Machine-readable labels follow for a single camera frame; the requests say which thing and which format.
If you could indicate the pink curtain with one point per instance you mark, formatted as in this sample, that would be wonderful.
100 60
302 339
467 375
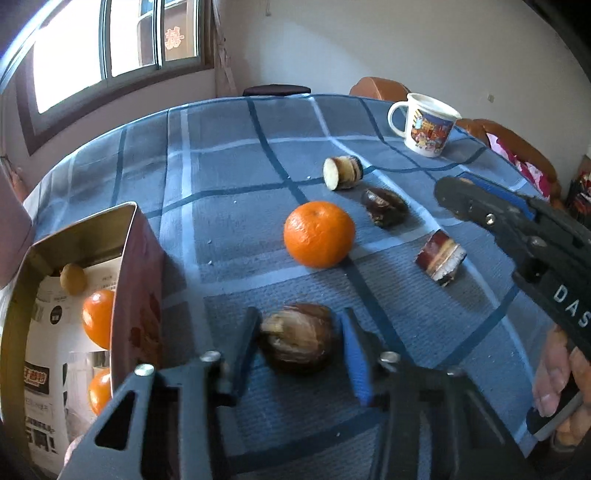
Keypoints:
224 80

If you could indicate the small yellow-brown fruit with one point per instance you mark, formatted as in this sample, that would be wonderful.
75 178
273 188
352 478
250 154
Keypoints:
73 279

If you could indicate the large orange tangerine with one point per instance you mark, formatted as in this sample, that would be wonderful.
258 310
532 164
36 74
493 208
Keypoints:
319 234

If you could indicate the pink floral cushion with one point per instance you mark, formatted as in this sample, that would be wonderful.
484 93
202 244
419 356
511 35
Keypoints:
529 171

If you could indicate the metal tin box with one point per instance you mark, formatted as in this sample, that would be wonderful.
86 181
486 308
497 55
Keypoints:
119 232

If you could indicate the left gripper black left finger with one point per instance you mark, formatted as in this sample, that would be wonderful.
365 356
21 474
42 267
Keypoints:
238 361

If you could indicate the purple sugarcane piece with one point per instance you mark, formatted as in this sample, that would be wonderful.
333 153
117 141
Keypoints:
441 257

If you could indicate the dark brown water chestnut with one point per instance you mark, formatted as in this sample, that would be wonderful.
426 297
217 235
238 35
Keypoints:
299 335

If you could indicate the blue plaid tablecloth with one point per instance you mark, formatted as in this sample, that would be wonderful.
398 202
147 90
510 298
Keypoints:
217 180

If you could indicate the pink electric kettle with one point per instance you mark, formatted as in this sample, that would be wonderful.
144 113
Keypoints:
16 226

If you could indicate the white cartoon printed mug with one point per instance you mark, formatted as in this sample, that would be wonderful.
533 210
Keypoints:
428 123

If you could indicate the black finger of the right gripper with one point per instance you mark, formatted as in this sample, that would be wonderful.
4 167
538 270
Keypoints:
510 229

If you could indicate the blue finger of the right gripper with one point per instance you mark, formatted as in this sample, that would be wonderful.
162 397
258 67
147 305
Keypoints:
480 198

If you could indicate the brown leather armchair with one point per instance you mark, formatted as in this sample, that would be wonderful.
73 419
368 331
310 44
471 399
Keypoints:
380 89

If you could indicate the person's right hand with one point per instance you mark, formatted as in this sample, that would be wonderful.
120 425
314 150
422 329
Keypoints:
555 368

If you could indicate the small tangerine in tin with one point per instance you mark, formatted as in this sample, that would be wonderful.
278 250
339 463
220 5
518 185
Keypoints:
96 316

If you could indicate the brown leather sofa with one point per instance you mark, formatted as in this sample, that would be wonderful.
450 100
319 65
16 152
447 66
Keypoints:
479 128

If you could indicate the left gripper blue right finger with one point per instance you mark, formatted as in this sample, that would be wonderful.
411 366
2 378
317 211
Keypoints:
362 352

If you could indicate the window with brown frame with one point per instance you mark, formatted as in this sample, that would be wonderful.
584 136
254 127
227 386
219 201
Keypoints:
86 54

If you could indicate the white-faced sugarcane piece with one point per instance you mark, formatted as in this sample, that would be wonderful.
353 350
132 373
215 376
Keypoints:
342 172

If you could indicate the dark round stool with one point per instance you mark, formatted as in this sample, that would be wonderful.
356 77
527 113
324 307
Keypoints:
278 90

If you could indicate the printed paper sheet in tin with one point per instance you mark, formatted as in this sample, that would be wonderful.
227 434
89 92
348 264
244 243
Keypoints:
60 363

